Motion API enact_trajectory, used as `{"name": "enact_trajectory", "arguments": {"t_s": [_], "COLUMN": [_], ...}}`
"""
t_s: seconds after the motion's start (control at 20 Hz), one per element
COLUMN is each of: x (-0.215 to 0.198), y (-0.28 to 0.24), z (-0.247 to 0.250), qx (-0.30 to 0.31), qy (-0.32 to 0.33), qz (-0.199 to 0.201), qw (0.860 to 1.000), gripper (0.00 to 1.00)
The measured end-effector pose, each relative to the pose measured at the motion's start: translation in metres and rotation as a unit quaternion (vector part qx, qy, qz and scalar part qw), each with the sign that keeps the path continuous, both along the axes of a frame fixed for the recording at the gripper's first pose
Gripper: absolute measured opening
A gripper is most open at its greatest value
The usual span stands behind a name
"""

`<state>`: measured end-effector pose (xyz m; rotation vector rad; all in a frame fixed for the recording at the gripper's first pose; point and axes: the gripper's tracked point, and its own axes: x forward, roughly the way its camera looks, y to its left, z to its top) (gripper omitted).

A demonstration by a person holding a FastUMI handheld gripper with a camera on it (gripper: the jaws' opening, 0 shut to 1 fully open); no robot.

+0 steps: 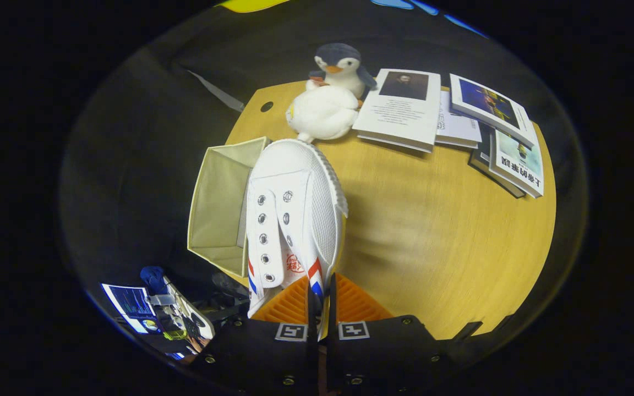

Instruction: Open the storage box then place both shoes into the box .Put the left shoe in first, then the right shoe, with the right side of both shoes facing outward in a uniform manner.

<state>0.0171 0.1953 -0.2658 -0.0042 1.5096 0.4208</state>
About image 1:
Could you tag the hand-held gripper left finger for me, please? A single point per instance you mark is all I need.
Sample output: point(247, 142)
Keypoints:
point(262, 352)

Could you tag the pale green cover book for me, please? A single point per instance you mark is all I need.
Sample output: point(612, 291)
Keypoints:
point(518, 162)

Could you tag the lit computer monitor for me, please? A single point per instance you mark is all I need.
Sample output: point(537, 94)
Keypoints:
point(130, 305)

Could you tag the blue picture cover book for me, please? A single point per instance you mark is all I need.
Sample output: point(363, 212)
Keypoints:
point(487, 104)

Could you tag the grey penguin plush toy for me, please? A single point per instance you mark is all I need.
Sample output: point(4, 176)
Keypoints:
point(344, 71)

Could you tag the white duck plush toy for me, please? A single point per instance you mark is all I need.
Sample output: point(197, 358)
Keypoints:
point(322, 113)

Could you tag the white canvas shoe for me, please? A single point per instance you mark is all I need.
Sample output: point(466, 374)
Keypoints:
point(295, 159)

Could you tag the beige fabric storage box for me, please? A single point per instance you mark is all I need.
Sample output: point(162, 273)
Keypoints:
point(218, 203)

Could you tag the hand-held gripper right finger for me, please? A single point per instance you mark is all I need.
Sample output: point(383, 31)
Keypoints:
point(383, 352)

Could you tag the thin white paper booklet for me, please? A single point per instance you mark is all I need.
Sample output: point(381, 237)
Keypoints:
point(457, 127)

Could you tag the white portrait cover book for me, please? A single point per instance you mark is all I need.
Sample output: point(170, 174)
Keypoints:
point(399, 118)

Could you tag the blue cloth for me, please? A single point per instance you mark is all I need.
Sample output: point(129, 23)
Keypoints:
point(153, 278)

